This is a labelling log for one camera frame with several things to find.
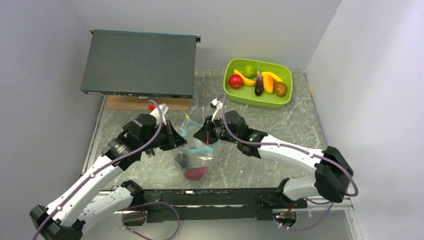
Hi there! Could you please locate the aluminium frame rail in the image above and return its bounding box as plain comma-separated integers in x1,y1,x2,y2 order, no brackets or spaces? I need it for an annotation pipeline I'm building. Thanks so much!
52,188,362,240

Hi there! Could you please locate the wooden block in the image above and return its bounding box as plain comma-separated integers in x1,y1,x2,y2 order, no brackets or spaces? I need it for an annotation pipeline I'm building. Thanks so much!
104,95,191,111

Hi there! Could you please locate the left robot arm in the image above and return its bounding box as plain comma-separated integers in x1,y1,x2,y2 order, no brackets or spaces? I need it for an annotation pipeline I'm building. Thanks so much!
29,112,187,240

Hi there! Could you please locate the brown kiwi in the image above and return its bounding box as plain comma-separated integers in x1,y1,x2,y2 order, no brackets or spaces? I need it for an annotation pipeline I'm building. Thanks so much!
273,81,288,97

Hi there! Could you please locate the purple sweet potato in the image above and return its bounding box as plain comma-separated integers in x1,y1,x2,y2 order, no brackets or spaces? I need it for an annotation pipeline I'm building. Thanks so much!
183,166,209,181

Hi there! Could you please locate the red apple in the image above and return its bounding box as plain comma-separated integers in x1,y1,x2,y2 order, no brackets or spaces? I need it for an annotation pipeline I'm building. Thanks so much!
228,74,244,89

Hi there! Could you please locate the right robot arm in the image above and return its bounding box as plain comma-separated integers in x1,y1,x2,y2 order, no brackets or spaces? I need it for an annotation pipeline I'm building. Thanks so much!
193,111,354,208

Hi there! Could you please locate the green plastic bin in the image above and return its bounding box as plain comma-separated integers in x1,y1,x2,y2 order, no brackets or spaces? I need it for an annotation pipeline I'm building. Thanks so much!
223,58,293,109

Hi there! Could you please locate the orange yellow mango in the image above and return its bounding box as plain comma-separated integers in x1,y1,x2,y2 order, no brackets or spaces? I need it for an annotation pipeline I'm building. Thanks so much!
262,73,274,94

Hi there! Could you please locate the dark plum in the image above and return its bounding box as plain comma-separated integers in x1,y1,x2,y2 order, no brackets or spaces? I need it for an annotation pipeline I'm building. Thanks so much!
174,153,190,169

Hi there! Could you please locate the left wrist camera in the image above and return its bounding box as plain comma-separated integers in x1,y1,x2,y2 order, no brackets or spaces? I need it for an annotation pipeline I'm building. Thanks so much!
147,103,169,125

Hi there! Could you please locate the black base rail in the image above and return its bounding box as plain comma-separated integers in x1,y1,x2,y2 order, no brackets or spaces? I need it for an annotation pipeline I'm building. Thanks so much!
127,187,308,223

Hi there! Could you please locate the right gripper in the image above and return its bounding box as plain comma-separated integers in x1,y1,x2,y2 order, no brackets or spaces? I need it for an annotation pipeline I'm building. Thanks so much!
193,114,240,145

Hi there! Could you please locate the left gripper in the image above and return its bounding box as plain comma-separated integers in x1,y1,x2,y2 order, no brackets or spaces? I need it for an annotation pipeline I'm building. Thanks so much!
140,119,187,151

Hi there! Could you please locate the dark grey rack box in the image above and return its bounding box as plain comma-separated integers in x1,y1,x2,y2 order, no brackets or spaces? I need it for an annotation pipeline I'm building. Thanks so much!
80,29,201,99

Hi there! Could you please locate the green lime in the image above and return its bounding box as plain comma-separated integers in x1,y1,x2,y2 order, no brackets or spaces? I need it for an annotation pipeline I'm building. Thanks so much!
242,64,257,79

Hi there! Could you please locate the clear zip top bag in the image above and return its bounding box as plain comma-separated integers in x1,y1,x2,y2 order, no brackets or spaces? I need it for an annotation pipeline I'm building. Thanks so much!
174,114,221,181

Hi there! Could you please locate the purple eggplant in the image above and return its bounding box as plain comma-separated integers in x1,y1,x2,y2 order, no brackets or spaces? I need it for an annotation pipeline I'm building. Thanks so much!
254,70,264,96

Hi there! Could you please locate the yellow banana behind mango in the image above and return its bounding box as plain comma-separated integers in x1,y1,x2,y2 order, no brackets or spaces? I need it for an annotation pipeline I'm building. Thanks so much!
261,71,284,83

